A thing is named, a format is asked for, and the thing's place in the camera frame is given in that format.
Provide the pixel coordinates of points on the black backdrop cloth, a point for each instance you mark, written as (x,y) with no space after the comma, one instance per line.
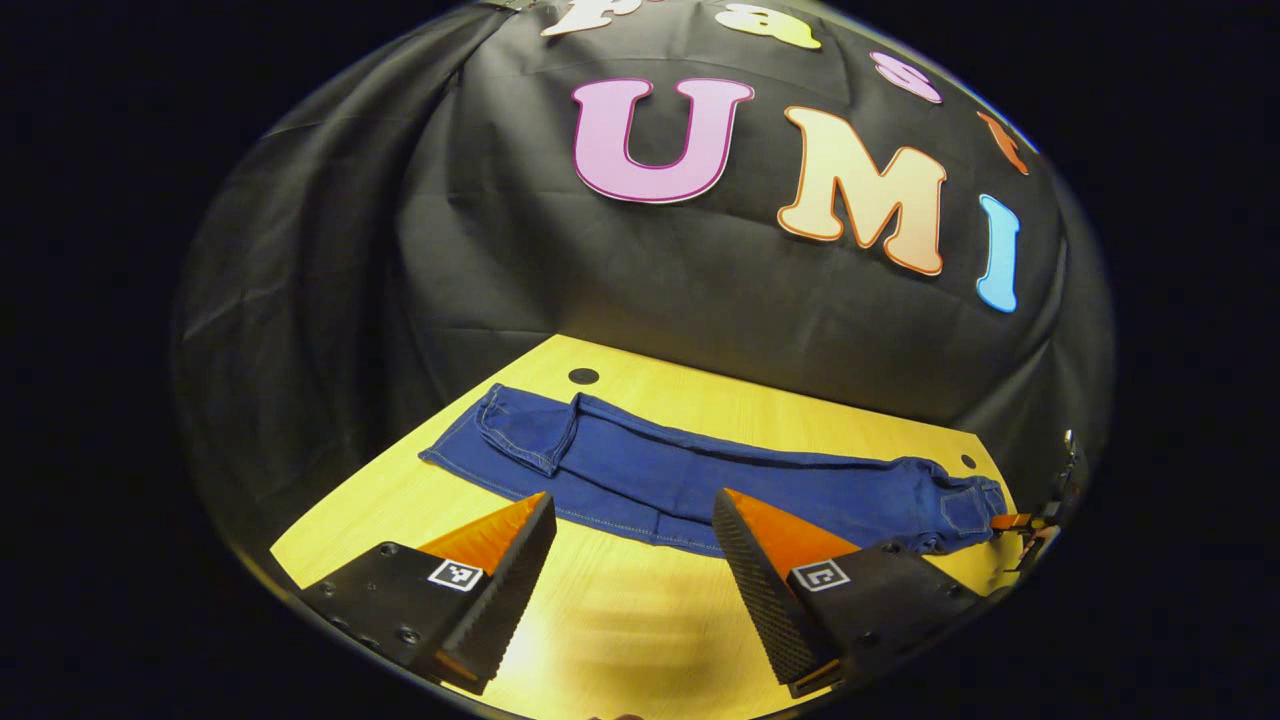
(500,250)

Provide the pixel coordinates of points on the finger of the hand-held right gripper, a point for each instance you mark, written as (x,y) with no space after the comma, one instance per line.
(1020,521)

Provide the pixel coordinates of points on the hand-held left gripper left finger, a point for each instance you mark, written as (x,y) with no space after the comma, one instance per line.
(500,610)

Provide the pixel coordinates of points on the blue denim jeans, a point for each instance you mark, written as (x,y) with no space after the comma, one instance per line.
(660,480)

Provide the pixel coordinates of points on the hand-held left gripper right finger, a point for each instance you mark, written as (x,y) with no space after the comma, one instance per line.
(760,600)

